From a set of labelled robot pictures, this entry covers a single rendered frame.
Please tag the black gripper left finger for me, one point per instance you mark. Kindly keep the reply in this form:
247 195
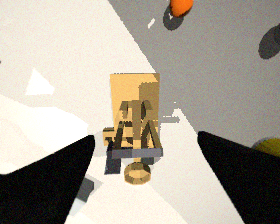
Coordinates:
43 192

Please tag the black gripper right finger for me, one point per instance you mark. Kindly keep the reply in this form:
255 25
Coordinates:
250 178

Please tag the orange ball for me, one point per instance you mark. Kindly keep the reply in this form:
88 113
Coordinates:
180 8

